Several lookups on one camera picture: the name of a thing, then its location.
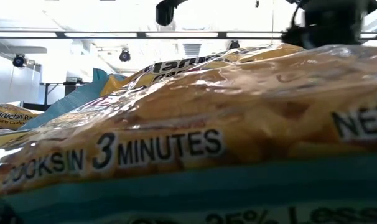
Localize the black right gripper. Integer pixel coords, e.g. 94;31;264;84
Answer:
281;0;377;50

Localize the pink yellow snack bag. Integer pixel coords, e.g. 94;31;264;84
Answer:
0;43;377;224

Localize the yellow Maruchan noodle pack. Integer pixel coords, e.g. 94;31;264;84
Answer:
0;103;42;131

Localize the black background table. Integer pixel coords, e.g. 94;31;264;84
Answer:
22;77;83;112

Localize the ceiling duct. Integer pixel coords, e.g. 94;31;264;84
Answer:
361;12;377;35

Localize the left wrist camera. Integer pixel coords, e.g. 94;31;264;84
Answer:
156;0;189;27

